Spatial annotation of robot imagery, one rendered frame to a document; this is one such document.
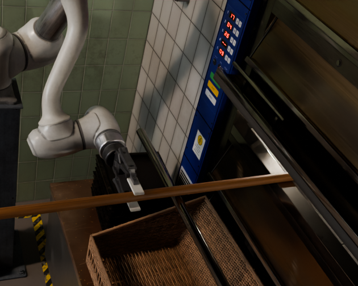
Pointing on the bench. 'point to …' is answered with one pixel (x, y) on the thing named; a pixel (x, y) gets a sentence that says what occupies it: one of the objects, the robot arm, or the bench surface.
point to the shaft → (16, 211)
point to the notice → (198, 144)
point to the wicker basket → (99, 261)
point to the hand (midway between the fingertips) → (134, 195)
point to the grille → (183, 181)
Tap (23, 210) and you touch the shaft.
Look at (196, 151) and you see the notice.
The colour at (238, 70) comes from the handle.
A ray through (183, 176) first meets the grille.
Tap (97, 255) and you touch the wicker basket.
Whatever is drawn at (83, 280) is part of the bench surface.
